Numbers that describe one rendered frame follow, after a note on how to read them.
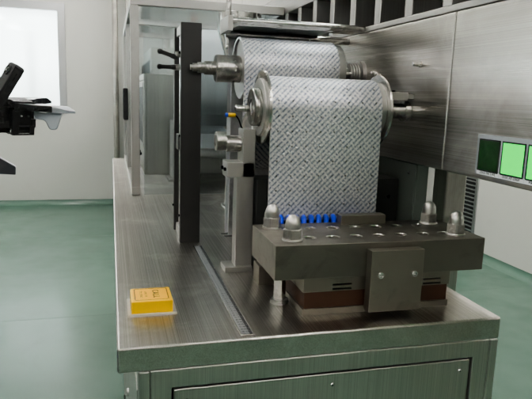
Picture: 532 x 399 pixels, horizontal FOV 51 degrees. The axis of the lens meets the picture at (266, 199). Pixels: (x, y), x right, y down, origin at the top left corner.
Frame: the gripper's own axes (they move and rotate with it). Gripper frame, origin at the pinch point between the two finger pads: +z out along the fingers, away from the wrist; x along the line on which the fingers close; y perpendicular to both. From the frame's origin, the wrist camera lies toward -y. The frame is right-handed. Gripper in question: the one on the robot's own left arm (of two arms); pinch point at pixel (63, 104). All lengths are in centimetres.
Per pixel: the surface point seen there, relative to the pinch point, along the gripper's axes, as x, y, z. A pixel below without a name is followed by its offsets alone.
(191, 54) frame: 25.2, -16.6, 20.3
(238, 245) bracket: 56, 21, 15
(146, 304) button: 66, 23, -13
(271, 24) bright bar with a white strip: 35, -26, 35
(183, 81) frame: 25.2, -9.9, 18.5
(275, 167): 63, 2, 16
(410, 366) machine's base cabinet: 98, 28, 21
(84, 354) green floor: -88, 137, 51
